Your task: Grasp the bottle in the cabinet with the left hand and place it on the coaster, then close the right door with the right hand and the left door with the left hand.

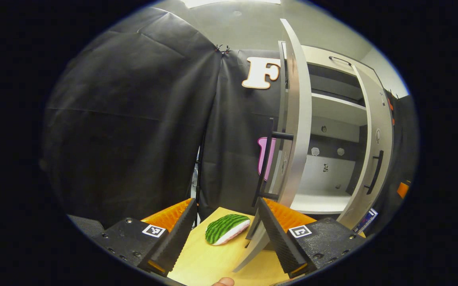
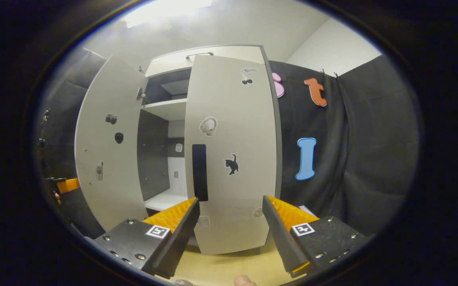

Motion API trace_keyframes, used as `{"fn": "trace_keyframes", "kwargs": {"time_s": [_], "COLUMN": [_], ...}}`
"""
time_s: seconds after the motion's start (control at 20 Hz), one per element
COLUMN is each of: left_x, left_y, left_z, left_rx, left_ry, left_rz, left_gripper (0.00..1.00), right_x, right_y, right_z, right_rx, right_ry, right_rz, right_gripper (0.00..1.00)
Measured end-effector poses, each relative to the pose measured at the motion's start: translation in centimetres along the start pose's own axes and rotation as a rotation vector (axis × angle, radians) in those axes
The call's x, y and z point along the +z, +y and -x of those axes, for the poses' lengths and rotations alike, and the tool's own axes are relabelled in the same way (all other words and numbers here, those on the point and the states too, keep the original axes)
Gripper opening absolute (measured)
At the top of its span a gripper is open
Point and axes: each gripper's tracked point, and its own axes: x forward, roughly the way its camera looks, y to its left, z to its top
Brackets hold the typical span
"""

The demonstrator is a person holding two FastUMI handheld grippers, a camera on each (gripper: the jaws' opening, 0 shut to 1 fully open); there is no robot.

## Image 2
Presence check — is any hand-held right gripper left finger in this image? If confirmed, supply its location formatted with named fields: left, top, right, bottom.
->
left=94, top=197, right=201, bottom=278

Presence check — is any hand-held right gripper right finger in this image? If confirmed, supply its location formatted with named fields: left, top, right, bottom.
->
left=262, top=195, right=373, bottom=277

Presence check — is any white cabinet door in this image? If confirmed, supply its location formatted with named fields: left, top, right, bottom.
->
left=74, top=55, right=149, bottom=232
left=184, top=54, right=282, bottom=255

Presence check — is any white and grey cabinet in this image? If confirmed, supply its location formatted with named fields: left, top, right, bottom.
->
left=136, top=45, right=283, bottom=217

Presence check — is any white cabinet shelf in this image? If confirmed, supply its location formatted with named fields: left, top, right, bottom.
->
left=142, top=98, right=188, bottom=121

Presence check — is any black backdrop cloth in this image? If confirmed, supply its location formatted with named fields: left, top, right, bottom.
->
left=268, top=55, right=419, bottom=238

